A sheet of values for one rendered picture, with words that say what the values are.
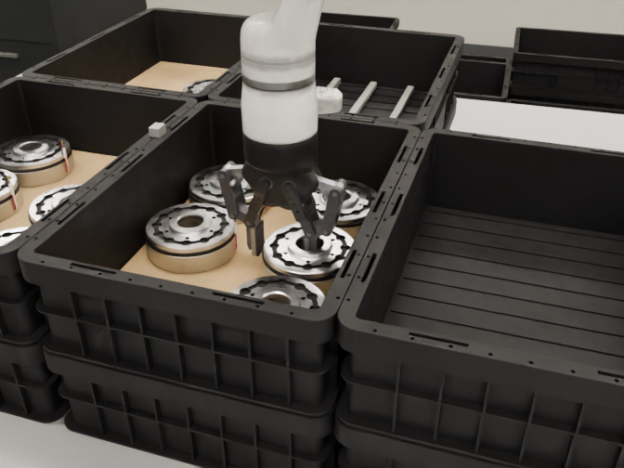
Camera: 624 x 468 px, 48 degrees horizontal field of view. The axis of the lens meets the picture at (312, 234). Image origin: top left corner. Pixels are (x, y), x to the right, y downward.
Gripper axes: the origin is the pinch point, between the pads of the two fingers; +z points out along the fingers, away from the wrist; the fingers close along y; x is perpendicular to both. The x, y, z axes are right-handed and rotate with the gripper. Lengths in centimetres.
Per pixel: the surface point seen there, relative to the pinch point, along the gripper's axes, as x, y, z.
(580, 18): 332, 40, 58
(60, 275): -20.2, -13.0, -6.9
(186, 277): -5.7, -9.3, 2.4
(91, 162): 15.2, -35.1, 2.6
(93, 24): 141, -122, 25
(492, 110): 86, 16, 16
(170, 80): 49, -40, 3
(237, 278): -4.1, -3.9, 2.4
